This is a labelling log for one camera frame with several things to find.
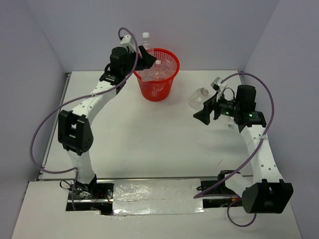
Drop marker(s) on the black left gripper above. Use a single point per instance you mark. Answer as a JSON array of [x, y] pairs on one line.
[[147, 59]]

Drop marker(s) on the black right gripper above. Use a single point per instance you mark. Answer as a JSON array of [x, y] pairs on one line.
[[204, 114]]

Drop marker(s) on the clear bottle white cap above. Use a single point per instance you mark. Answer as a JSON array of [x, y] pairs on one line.
[[148, 74]]

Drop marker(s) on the clear wide-mouth plastic jar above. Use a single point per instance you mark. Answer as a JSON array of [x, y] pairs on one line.
[[198, 98]]

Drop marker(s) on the clear bottle blue-white cap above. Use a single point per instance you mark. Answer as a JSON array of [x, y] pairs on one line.
[[158, 75]]

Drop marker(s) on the clear ribbed plastic bottle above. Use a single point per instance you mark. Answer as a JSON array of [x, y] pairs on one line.
[[166, 68]]

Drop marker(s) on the green label plastic bottle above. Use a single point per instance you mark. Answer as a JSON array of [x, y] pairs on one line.
[[231, 123]]

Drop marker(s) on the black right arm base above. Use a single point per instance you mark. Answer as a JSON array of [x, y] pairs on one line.
[[227, 189]]

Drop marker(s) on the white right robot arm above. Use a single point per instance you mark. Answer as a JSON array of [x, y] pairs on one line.
[[267, 193]]

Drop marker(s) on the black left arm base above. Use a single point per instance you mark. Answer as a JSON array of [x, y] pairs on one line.
[[100, 201]]

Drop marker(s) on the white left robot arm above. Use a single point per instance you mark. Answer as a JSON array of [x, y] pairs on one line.
[[74, 126]]

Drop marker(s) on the red mesh plastic bin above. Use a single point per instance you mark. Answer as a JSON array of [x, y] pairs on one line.
[[156, 91]]

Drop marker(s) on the silver foil covered panel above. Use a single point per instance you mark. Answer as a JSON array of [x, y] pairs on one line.
[[156, 197]]

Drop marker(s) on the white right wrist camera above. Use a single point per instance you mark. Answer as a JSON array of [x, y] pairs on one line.
[[218, 87]]

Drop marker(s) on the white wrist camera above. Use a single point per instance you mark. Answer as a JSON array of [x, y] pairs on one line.
[[128, 43], [218, 87]]

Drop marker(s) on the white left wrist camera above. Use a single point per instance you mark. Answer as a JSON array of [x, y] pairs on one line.
[[128, 43]]

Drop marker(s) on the aluminium rail frame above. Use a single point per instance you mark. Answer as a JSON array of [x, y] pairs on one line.
[[45, 158]]

